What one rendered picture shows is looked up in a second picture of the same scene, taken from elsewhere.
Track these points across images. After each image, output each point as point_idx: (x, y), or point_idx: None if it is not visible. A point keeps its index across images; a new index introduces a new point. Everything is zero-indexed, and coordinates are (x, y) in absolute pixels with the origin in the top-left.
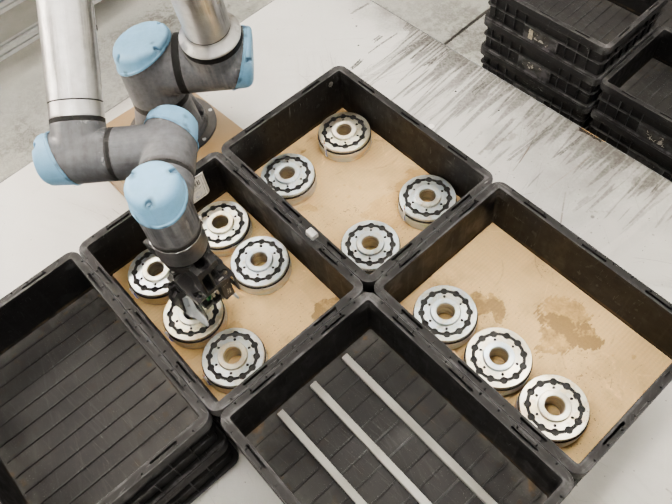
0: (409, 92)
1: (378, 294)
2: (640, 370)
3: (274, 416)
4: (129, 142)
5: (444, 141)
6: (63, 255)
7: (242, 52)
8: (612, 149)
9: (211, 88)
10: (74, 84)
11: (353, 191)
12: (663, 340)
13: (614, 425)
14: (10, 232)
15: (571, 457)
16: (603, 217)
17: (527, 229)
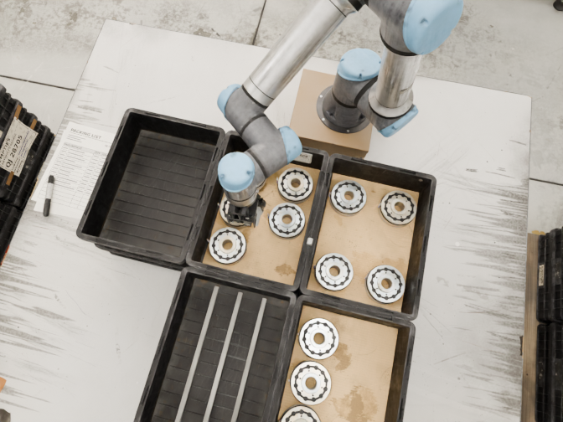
0: (473, 215)
1: (296, 301)
2: None
3: (214, 285)
4: (257, 133)
5: (421, 275)
6: (219, 127)
7: (395, 121)
8: (519, 366)
9: (367, 118)
10: (264, 82)
11: (365, 237)
12: None
13: None
14: (240, 76)
15: None
16: (462, 385)
17: (400, 356)
